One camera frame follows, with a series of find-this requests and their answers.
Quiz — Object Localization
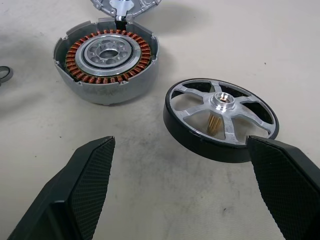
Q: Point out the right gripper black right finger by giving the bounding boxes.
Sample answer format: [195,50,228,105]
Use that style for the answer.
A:
[246,135,320,240]

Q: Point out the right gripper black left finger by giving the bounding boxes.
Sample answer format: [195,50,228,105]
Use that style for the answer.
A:
[6,135,116,240]

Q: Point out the black rotor silver spokes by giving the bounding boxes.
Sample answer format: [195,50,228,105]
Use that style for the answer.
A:
[162,77,280,165]

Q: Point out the silver motor stator copper windings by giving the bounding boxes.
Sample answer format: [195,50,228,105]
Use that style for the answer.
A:
[51,19,160,106]

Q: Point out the small grey round object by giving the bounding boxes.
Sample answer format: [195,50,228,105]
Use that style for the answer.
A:
[89,0,161,25]

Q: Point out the small grey ring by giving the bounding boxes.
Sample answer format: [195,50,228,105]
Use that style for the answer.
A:
[0,65,13,83]

